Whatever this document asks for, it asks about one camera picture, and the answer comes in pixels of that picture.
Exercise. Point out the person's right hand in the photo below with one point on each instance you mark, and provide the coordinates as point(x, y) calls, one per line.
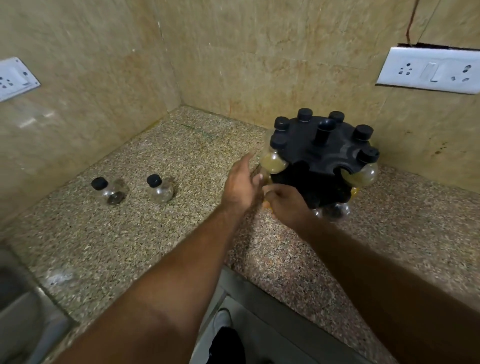
point(290, 206)

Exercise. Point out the person's left hand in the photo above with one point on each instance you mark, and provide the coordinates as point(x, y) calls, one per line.
point(238, 187)

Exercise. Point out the person's right thumb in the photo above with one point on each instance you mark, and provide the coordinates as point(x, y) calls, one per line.
point(270, 190)

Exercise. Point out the person's left thumb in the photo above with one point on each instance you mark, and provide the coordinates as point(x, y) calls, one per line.
point(257, 179)

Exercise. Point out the orange-filled glass spice jar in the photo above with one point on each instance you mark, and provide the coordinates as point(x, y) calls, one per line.
point(266, 204)

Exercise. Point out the person's left forearm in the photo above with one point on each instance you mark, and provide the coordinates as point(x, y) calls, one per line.
point(157, 296)

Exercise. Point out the person's right forearm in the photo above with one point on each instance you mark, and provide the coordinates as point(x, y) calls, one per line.
point(393, 296)

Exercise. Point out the group of racked spice jars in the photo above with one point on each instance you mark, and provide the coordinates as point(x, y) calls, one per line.
point(274, 162)

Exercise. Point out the black revolving spice rack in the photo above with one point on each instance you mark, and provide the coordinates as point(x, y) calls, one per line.
point(318, 157)

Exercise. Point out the empty clear glass jar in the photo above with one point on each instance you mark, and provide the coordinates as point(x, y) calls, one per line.
point(162, 189)

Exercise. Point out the white shoe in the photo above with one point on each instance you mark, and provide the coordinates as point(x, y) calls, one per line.
point(222, 319)

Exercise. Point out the glass jar with dark spice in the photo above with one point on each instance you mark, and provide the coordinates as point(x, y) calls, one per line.
point(110, 190)

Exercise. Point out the person's black trouser leg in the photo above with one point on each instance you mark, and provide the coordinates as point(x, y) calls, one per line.
point(225, 347)

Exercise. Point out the steel sink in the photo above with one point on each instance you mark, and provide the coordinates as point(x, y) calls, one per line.
point(22, 318)

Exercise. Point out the white wall socket plate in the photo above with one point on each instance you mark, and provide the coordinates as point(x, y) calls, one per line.
point(431, 70)
point(13, 78)

